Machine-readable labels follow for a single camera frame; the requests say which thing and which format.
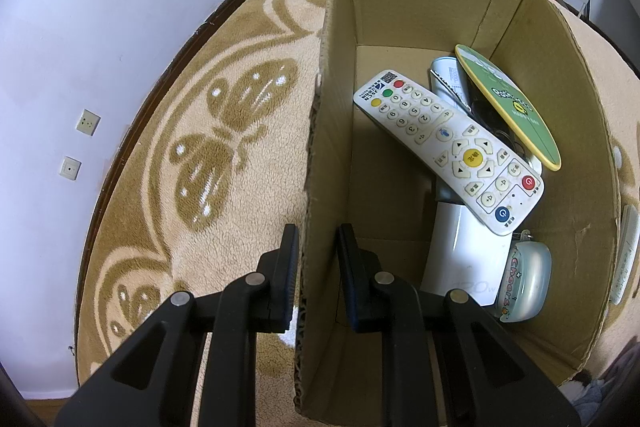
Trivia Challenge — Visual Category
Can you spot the beige patterned carpet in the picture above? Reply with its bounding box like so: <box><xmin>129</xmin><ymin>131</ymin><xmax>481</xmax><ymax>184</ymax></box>
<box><xmin>75</xmin><ymin>0</ymin><xmax>640</xmax><ymax>408</ymax></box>

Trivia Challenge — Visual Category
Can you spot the white charger block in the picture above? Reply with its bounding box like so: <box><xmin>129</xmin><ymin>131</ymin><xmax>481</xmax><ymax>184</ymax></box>
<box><xmin>421</xmin><ymin>201</ymin><xmax>513</xmax><ymax>308</ymax></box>

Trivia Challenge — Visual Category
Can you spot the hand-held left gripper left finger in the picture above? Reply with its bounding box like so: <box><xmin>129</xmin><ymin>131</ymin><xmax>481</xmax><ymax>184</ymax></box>
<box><xmin>54</xmin><ymin>223</ymin><xmax>300</xmax><ymax>427</ymax></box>

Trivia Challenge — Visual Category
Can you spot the cardboard box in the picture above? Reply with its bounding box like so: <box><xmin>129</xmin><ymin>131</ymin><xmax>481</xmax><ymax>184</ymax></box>
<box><xmin>292</xmin><ymin>0</ymin><xmax>623</xmax><ymax>423</ymax></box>

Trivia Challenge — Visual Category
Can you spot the white green packet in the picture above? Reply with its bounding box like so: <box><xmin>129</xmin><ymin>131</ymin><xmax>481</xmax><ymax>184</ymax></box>
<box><xmin>454</xmin><ymin>44</ymin><xmax>562</xmax><ymax>172</ymax></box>

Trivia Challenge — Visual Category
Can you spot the white button panel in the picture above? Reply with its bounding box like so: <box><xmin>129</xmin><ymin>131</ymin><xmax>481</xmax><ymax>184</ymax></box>
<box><xmin>609</xmin><ymin>206</ymin><xmax>640</xmax><ymax>305</ymax></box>

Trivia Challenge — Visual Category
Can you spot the white remote control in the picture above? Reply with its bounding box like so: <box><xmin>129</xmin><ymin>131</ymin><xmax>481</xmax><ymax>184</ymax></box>
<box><xmin>352</xmin><ymin>69</ymin><xmax>545</xmax><ymax>238</ymax></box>

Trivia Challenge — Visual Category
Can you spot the cartoon earbuds case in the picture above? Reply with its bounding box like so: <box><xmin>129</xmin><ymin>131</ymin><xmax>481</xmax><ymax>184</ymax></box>
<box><xmin>492</xmin><ymin>231</ymin><xmax>552</xmax><ymax>323</ymax></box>

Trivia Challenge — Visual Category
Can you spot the light blue power bank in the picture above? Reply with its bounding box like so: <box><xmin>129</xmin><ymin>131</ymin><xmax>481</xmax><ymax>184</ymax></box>
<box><xmin>430</xmin><ymin>57</ymin><xmax>473</xmax><ymax>112</ymax></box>

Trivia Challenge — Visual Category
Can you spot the beige wall socket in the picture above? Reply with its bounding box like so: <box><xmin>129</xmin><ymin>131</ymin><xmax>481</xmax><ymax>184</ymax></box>
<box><xmin>59</xmin><ymin>155</ymin><xmax>82</xmax><ymax>181</ymax></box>
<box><xmin>76</xmin><ymin>109</ymin><xmax>101</xmax><ymax>136</ymax></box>

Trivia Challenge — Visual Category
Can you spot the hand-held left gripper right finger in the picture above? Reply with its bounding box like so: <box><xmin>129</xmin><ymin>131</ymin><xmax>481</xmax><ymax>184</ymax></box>
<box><xmin>336</xmin><ymin>223</ymin><xmax>583</xmax><ymax>427</ymax></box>

